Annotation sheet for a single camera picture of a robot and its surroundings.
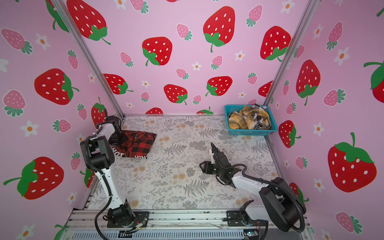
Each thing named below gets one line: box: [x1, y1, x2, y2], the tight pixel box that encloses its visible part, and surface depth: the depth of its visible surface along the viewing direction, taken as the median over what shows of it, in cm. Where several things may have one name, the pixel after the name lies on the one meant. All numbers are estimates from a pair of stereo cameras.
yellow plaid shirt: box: [228, 105, 271, 130], surface depth 106 cm
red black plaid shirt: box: [109, 130, 157, 159], surface depth 101 cm
